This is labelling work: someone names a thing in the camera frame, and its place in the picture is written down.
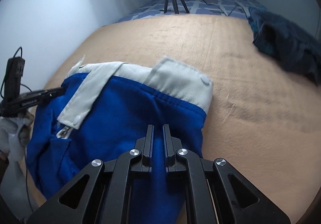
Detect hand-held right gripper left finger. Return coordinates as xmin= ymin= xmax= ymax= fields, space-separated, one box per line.
xmin=26 ymin=125 xmax=154 ymax=224

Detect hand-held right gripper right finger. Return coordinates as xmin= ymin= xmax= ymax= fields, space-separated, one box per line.
xmin=163 ymin=125 xmax=291 ymax=224

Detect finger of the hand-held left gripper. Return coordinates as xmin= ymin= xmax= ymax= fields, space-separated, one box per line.
xmin=40 ymin=87 xmax=66 ymax=102

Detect beige and blue work jacket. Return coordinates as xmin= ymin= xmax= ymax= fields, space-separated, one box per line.
xmin=26 ymin=56 xmax=213 ymax=224

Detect dark blue folded clothes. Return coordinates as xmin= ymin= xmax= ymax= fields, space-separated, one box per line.
xmin=248 ymin=7 xmax=321 ymax=86

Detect person's left hand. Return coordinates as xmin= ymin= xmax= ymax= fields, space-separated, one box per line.
xmin=0 ymin=110 xmax=35 ymax=162

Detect tan blanket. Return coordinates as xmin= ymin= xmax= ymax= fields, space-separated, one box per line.
xmin=25 ymin=14 xmax=321 ymax=224

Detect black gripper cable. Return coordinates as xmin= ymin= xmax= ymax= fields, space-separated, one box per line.
xmin=1 ymin=47 xmax=34 ymax=213

